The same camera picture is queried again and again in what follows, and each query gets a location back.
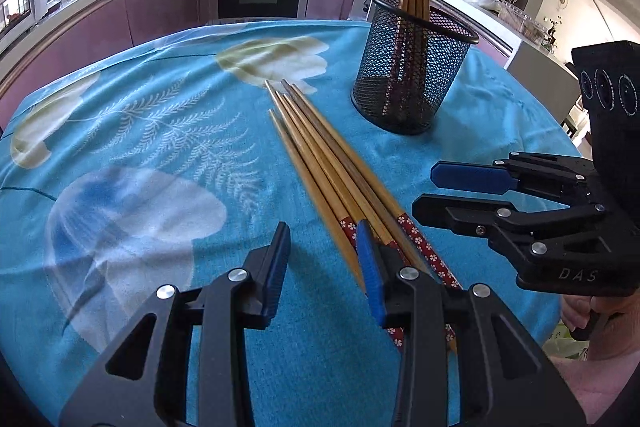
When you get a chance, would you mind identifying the purple kitchen cabinet run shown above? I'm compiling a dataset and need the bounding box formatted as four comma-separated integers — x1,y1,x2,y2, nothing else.
0,0,364,118

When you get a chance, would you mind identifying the black mesh utensil holder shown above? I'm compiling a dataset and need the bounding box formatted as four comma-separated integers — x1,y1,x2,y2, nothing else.
350,0,480,135

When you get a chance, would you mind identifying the microwave on left counter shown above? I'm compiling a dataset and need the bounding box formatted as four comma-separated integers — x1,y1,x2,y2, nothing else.
0,0,48,53

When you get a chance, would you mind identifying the wooden chopstick leftmost on table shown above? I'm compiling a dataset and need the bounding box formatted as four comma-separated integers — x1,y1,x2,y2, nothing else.
269,109,364,291

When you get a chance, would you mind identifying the blue leaf-print tablecloth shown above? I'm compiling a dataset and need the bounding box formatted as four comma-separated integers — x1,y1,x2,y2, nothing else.
1,20,575,426

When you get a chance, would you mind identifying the wooden chopstick on table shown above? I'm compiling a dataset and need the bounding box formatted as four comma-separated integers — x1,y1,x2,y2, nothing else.
280,79,457,353
263,79,402,258
269,109,364,291
283,82,462,288
269,90,419,279

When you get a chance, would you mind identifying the wooden chopstick rightmost on table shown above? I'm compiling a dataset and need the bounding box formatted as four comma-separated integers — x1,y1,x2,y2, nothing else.
283,82,462,288

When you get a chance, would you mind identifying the person's right hand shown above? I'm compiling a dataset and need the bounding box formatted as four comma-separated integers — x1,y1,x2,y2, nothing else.
552,294,639,424

